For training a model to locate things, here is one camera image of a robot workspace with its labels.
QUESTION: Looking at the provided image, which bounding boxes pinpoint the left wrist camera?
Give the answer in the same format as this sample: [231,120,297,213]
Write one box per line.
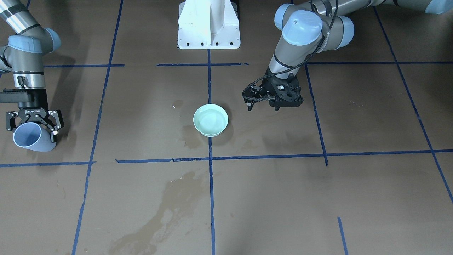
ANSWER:
[241,85,271,111]

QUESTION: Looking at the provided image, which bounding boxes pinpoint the green plastic bowl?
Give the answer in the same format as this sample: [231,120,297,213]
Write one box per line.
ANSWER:
[193,104,229,137]

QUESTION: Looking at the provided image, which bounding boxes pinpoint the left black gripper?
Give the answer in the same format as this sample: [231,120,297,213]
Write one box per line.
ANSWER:
[262,74,304,112]

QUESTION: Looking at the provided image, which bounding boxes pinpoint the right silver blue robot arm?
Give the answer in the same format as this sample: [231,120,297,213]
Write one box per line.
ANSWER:
[0,0,64,142]

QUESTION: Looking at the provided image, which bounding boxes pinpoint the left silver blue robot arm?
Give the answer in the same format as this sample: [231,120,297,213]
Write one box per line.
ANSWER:
[242,0,452,111]

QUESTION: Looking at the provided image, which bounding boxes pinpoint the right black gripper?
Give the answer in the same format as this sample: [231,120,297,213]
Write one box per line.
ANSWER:
[5,101,64,143]

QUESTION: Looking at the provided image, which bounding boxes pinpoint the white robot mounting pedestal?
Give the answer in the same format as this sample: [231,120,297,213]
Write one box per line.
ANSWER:
[177,0,241,50]

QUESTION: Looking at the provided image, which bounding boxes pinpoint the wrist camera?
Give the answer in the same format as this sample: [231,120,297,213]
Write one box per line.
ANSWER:
[0,89,47,103]
[241,85,271,111]

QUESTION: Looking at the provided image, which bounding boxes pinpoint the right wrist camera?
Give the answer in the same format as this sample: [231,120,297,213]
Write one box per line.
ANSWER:
[0,89,47,103]

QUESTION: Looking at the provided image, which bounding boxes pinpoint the blue plastic cup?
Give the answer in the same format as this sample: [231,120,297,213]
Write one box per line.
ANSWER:
[13,122,56,152]

